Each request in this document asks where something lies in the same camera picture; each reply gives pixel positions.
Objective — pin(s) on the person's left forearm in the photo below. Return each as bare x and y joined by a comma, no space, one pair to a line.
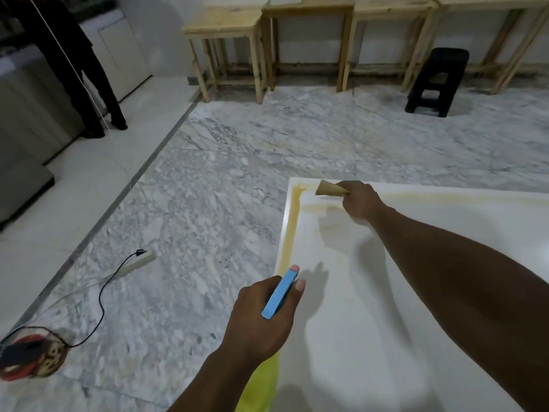
214,384

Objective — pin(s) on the person's right forearm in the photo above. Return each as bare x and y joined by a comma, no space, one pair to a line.
463,287

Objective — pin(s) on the tan glue spreader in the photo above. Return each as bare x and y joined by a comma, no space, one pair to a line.
329,189

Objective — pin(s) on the person's left hand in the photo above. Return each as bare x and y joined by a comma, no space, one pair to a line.
251,326

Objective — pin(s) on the grey metal counter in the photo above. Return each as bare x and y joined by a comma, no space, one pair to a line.
25,124

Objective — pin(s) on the person's right fingers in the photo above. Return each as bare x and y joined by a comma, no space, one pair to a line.
349,187

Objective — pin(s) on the person's left thumb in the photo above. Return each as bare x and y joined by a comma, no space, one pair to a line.
296,293

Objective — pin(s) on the black plastic stool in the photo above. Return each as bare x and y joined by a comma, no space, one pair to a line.
437,79

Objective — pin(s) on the person's right hand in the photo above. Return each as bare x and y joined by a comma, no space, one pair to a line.
362,203

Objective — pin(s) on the blue scraper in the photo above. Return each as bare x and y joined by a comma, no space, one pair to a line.
278,295

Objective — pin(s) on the white power strip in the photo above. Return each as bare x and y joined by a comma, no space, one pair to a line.
135,262

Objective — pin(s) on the yellow cloth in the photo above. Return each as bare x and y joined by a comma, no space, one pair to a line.
257,388

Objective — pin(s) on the white cabinet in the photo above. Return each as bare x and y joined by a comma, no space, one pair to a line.
120,55

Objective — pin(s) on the white board with yellow glue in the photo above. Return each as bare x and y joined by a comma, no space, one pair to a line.
364,338

